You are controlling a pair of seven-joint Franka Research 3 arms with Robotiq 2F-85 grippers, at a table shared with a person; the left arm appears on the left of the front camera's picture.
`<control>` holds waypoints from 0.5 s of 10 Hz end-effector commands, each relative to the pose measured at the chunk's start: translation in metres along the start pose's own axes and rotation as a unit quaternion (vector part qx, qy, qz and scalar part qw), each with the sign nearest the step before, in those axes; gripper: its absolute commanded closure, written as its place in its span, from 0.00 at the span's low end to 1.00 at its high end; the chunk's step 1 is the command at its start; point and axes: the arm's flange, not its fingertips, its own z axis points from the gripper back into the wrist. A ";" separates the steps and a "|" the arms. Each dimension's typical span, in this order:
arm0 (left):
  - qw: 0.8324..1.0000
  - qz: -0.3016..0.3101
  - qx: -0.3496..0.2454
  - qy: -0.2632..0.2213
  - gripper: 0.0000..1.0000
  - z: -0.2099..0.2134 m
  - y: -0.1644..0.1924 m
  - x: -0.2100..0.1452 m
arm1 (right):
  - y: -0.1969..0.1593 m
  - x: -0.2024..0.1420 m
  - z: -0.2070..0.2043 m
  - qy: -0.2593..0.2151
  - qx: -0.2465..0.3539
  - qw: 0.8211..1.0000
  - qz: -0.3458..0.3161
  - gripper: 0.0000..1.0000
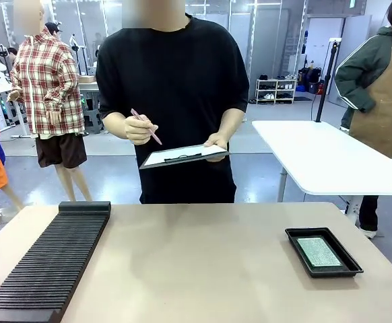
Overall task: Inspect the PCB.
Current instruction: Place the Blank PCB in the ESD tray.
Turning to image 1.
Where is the white table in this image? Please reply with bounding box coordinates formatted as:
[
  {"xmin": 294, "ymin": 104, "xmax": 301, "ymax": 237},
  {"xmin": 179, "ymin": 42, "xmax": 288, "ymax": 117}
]
[{"xmin": 251, "ymin": 120, "xmax": 392, "ymax": 230}]

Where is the white paper sheet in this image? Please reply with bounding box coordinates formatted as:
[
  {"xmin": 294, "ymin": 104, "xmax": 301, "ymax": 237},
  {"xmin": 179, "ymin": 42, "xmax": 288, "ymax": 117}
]
[{"xmin": 145, "ymin": 145, "xmax": 226, "ymax": 167}]

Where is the black plastic tray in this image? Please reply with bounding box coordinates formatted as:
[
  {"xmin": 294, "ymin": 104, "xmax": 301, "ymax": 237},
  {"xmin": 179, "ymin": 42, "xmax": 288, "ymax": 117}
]
[{"xmin": 284, "ymin": 227, "xmax": 364, "ymax": 279}]

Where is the person's right hand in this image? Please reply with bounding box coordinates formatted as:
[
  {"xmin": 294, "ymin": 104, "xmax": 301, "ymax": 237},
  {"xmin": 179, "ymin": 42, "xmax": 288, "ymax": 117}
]
[{"xmin": 124, "ymin": 114, "xmax": 159, "ymax": 147}]

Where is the person in black cap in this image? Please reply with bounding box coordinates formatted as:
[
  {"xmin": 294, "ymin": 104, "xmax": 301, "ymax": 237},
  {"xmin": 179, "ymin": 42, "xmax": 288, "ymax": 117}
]
[{"xmin": 44, "ymin": 22, "xmax": 64, "ymax": 35}]

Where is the person's right forearm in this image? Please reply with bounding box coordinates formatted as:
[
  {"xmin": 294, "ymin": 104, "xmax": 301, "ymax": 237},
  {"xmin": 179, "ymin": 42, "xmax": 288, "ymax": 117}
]
[{"xmin": 102, "ymin": 110, "xmax": 131, "ymax": 139}]

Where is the person in black t-shirt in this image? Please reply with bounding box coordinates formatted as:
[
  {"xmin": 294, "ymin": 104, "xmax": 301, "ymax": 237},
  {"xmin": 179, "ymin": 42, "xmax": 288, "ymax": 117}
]
[{"xmin": 94, "ymin": 12, "xmax": 250, "ymax": 205}]

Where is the pink pen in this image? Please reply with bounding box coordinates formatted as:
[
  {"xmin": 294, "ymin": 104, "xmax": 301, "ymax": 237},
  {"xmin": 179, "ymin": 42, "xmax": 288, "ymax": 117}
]
[{"xmin": 130, "ymin": 108, "xmax": 163, "ymax": 145}]

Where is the mannequin in plaid shirt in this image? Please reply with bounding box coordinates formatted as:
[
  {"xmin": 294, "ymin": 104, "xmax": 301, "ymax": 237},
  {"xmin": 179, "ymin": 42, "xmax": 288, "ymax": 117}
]
[{"xmin": 7, "ymin": 0, "xmax": 94, "ymax": 203}]

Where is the person's left forearm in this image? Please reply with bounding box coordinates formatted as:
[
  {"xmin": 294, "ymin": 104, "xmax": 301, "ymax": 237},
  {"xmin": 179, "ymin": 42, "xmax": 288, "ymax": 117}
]
[{"xmin": 216, "ymin": 106, "xmax": 245, "ymax": 144}]

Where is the green PCB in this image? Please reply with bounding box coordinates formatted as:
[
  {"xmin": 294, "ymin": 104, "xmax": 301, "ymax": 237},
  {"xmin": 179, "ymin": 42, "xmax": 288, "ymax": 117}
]
[{"xmin": 296, "ymin": 236, "xmax": 341, "ymax": 267}]

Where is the black slotted PCB rack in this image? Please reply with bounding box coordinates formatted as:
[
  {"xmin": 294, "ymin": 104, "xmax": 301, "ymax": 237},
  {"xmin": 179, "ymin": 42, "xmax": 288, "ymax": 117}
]
[{"xmin": 0, "ymin": 201, "xmax": 112, "ymax": 323}]

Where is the white shoe rack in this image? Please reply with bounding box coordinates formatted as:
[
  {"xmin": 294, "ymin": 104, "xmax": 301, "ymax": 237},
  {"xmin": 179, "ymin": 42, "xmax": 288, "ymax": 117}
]
[{"xmin": 255, "ymin": 78, "xmax": 298, "ymax": 105}]

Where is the grey clipboard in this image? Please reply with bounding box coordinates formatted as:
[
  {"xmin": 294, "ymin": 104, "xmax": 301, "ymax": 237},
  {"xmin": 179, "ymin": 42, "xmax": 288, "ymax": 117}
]
[{"xmin": 138, "ymin": 144, "xmax": 231, "ymax": 170}]

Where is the person in brown apron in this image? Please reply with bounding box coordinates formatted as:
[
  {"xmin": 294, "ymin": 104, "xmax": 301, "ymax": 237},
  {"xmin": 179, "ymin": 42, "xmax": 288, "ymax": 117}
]
[{"xmin": 334, "ymin": 0, "xmax": 392, "ymax": 240}]

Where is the person's left hand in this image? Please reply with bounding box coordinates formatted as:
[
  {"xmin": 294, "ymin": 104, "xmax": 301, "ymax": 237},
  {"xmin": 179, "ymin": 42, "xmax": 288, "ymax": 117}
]
[{"xmin": 203, "ymin": 131, "xmax": 229, "ymax": 164}]

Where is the black pole stand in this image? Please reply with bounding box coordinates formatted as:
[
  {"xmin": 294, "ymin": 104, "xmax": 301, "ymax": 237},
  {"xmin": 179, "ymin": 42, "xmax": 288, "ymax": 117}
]
[{"xmin": 315, "ymin": 38, "xmax": 342, "ymax": 123}]

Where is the grey folding crate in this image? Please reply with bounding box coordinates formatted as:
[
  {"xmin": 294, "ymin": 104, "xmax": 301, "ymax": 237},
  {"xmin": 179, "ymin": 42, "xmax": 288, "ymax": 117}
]
[{"xmin": 79, "ymin": 89, "xmax": 102, "ymax": 133}]

